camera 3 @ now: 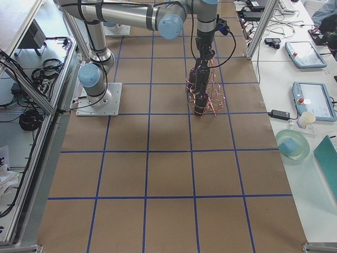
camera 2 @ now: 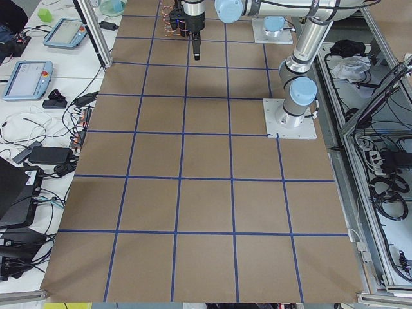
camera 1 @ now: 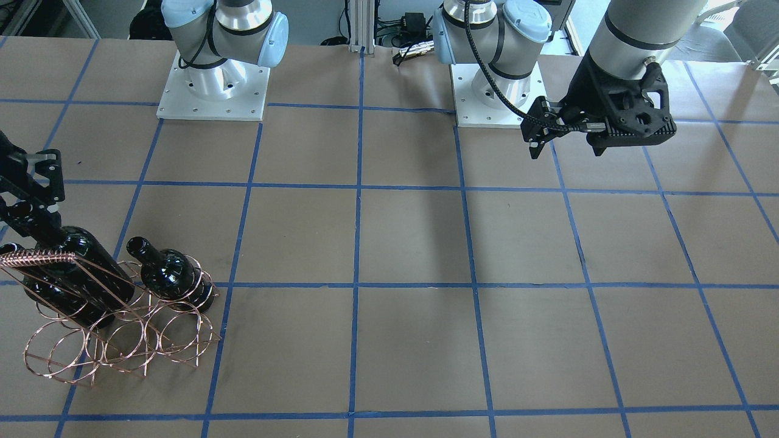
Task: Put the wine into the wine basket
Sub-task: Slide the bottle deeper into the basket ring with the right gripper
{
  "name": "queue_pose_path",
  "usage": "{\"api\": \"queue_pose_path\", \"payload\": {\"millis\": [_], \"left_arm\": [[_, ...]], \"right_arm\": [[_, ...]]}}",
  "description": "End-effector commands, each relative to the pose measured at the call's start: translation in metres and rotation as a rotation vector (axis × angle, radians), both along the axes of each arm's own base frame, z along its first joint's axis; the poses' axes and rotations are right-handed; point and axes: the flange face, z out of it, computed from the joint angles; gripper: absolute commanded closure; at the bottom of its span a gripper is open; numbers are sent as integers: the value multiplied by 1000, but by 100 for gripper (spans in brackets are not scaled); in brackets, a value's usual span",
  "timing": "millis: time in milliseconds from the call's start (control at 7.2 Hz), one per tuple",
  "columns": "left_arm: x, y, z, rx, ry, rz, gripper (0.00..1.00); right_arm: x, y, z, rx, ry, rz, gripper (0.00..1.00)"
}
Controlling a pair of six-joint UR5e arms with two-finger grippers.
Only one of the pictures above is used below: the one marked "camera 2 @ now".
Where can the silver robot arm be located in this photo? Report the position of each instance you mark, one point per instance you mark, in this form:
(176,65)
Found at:
(300,91)

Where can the black small device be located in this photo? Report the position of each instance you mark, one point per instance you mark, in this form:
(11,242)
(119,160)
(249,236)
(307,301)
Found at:
(55,100)

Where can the black power brick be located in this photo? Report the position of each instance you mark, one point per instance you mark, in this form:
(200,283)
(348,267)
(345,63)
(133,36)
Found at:
(50,155)

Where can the brown gridded table mat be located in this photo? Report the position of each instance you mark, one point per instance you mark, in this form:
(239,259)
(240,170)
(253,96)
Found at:
(179,195)

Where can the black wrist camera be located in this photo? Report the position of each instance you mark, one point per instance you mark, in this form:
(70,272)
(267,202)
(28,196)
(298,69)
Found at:
(176,14)

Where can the white crumpled cloth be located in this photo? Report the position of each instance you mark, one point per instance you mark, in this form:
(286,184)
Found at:
(353,69)

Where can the aluminium frame post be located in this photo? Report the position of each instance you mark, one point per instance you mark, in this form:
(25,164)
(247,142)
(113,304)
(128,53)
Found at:
(90,21)

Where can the blue foam block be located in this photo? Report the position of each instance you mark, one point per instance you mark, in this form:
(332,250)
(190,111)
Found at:
(117,5)

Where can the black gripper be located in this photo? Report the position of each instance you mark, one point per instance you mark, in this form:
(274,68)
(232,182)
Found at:
(196,23)

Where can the blue teach pendant near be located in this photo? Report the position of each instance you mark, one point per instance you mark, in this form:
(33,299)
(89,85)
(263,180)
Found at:
(28,81)

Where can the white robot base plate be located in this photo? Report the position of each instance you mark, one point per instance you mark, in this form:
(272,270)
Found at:
(279,124)

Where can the blue teach pendant far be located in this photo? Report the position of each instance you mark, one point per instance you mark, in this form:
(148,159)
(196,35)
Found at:
(67,34)

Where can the black power adapter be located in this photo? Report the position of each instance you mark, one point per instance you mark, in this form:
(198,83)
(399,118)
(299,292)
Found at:
(108,25)

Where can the copper wire wine basket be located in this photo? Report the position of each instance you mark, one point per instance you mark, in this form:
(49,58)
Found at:
(166,6)

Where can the blue teach pendant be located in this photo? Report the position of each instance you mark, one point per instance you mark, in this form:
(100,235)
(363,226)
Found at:
(28,81)
(67,34)

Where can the dark wine bottle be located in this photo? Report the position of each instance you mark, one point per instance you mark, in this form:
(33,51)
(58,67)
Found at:
(183,28)

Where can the green glass plate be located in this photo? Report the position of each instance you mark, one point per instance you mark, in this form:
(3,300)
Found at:
(107,10)

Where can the green block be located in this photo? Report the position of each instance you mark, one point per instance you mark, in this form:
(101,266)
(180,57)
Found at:
(45,15)

